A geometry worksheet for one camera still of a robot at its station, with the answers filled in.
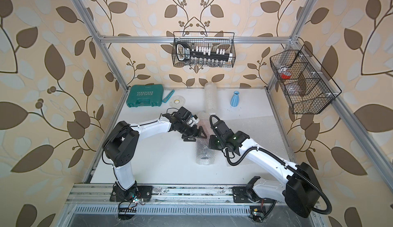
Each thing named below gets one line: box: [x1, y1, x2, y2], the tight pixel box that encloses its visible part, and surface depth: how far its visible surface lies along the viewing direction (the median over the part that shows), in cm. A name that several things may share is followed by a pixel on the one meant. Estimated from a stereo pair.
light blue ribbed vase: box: [230, 90, 240, 108], surface depth 105 cm
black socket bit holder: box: [176, 40, 233, 62], surface depth 84 cm
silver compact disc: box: [168, 95, 186, 108], surface depth 114 cm
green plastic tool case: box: [126, 83, 164, 108], surface depth 114 cm
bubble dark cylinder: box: [195, 111, 215, 166], surface depth 84 cm
